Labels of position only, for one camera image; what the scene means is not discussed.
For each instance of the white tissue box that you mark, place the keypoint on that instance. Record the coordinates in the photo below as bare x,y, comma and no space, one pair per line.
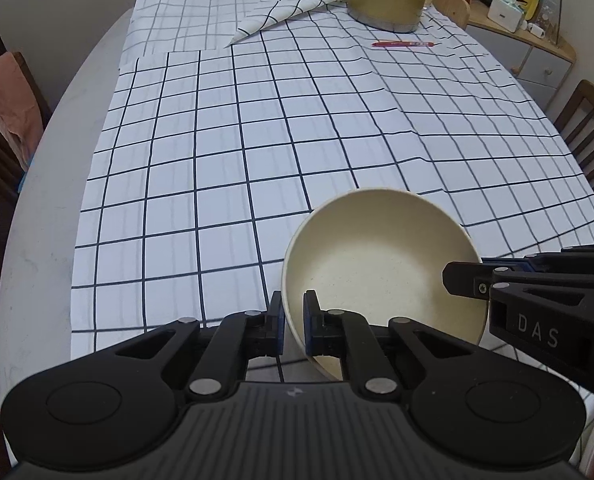
506,13

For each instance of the wooden chair with pink cloth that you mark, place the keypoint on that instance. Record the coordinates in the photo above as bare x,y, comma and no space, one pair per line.
11,174

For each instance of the cream plastic bowl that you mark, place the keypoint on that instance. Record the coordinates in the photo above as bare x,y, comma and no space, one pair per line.
381,252

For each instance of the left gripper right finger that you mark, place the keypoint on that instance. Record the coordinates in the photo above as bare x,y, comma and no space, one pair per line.
445,403

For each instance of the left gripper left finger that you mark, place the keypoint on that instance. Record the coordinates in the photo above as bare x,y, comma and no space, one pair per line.
131,408

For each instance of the pink cloth on chair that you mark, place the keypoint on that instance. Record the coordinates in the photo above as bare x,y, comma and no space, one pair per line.
21,123

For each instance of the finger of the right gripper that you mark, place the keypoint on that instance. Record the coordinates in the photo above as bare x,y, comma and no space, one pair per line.
568,259
468,279

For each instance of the white grey drawer cabinet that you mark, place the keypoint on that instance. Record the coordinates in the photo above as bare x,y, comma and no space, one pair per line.
540,67

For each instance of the red pen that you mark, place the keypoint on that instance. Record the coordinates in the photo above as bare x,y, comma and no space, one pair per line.
403,44

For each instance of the white grid tablecloth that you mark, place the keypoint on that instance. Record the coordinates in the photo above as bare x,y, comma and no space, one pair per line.
231,120

